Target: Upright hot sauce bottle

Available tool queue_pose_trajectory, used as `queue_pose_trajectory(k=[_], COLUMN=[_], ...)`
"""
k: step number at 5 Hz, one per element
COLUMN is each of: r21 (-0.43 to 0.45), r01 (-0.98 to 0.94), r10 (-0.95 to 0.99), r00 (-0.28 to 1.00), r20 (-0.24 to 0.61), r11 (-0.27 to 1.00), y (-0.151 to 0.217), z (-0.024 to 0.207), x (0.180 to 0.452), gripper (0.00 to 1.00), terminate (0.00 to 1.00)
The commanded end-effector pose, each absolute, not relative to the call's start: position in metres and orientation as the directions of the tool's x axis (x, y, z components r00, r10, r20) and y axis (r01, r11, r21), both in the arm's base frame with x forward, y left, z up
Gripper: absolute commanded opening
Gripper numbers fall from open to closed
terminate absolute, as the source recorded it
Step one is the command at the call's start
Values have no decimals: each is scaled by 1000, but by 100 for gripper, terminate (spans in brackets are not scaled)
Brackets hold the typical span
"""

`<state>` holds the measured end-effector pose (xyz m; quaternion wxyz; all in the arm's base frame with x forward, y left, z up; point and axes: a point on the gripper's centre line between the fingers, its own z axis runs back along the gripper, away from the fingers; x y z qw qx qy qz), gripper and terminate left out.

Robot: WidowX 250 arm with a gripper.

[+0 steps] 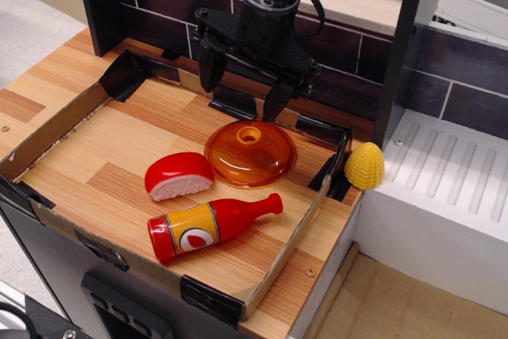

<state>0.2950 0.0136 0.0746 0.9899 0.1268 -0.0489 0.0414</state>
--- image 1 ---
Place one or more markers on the red hot sauce bottle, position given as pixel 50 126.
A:
pixel 206 224

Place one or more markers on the red white toy sushi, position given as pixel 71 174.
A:
pixel 179 174

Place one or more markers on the black vertical post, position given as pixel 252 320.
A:
pixel 413 22

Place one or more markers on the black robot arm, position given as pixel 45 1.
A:
pixel 263 37

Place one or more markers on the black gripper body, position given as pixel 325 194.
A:
pixel 261 36

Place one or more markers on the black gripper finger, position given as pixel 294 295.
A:
pixel 277 98
pixel 212 62

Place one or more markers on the yellow toy corn piece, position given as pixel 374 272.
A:
pixel 365 167

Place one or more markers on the orange transparent pot lid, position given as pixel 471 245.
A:
pixel 250 154

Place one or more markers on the white dish drainer sink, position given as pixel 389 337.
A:
pixel 440 215

